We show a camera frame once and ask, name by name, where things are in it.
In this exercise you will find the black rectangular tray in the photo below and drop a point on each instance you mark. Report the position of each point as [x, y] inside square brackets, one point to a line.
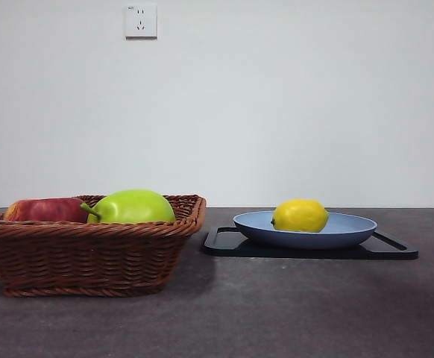
[224, 248]

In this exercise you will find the yellow lemon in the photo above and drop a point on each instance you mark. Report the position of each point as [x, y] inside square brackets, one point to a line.
[299, 215]

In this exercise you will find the green pear with stem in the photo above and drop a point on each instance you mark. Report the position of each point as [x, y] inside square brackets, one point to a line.
[135, 207]

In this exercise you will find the brown wicker basket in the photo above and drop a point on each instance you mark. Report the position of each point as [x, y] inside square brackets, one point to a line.
[82, 257]

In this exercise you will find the red apple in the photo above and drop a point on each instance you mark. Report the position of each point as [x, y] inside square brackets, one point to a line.
[45, 210]

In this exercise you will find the light blue round plate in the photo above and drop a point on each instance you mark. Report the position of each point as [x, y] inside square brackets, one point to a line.
[306, 239]

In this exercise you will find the white wall power socket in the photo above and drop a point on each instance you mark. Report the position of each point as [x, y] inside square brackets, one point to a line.
[141, 21]

